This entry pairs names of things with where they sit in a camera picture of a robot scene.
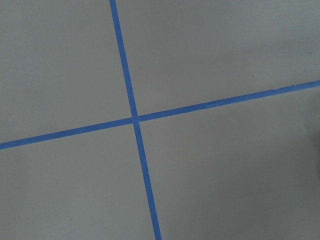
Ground blue tape grid lines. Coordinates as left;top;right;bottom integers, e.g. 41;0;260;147
0;0;320;240

